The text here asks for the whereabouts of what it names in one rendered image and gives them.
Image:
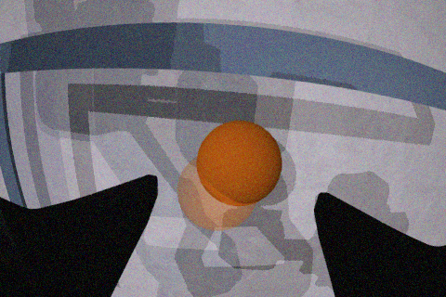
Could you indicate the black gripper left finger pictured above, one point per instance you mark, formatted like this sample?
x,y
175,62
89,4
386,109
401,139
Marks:
x,y
78,248

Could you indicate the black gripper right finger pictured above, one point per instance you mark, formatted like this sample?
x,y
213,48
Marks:
x,y
366,258

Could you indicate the brown ball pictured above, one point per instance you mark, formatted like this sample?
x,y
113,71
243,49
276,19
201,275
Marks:
x,y
241,160

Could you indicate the translucent orange ball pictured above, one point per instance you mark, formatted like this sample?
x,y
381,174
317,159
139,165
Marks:
x,y
204,205

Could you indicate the blue-grey l-shaped low wall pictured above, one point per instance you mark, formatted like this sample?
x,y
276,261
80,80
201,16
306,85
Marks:
x,y
188,46

